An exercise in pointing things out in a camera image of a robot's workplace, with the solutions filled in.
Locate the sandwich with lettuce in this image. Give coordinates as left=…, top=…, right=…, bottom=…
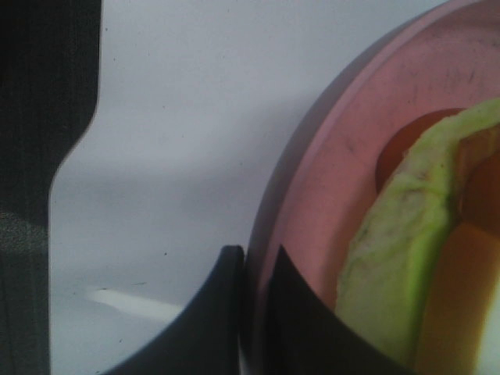
left=334, top=98, right=499, bottom=366

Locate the pink plate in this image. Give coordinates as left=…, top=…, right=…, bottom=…
left=241, top=1, right=499, bottom=374

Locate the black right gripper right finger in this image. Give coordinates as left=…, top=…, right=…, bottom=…
left=266, top=248, right=412, bottom=374

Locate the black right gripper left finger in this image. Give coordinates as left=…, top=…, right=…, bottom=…
left=107, top=245, right=245, bottom=375

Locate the white microwave oven body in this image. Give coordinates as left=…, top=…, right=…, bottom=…
left=0, top=0, right=103, bottom=375

